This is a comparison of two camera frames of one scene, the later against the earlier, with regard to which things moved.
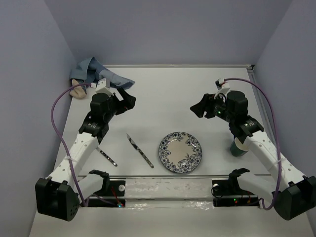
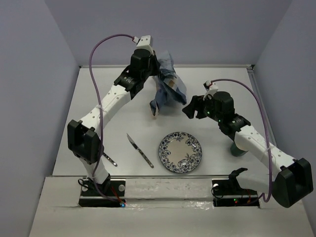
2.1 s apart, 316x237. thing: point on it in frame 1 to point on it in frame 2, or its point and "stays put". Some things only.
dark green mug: x=235 y=151 stays put
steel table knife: x=132 y=142 stays put
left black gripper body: x=112 y=108 to x=153 y=69
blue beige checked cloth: x=89 y=70 to x=169 y=84
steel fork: x=107 y=157 stays put
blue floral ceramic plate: x=180 y=152 stays put
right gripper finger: x=199 y=108 to x=190 y=109
